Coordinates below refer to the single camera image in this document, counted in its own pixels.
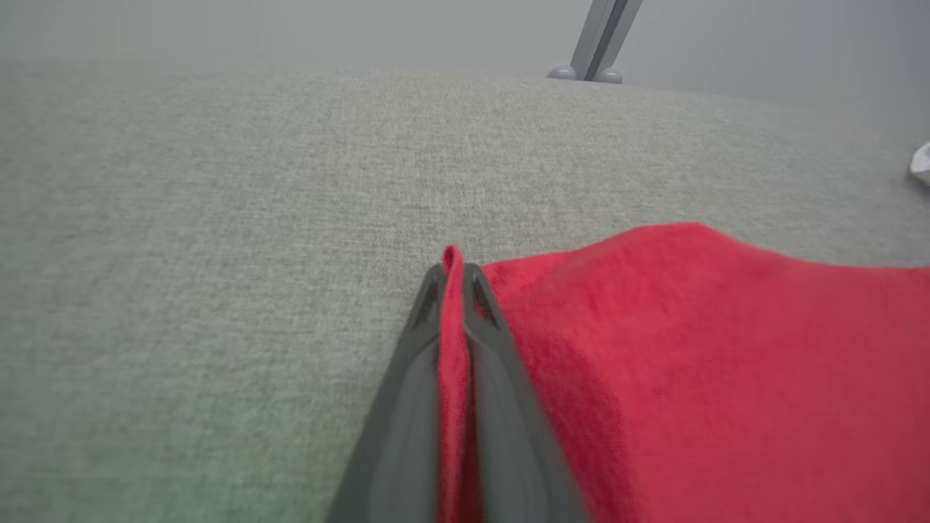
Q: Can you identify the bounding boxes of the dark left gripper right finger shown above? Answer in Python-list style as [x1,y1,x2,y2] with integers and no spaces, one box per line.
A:
[461,263,590,523]

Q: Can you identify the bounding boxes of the grey partition post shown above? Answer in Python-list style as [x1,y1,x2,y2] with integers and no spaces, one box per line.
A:
[546,0,644,85]

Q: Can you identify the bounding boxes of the red jersey with white trim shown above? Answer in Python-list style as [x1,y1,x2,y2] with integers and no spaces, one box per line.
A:
[434,222,930,523]

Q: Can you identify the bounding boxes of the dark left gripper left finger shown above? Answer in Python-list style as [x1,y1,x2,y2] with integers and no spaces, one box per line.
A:
[327,263,448,523]

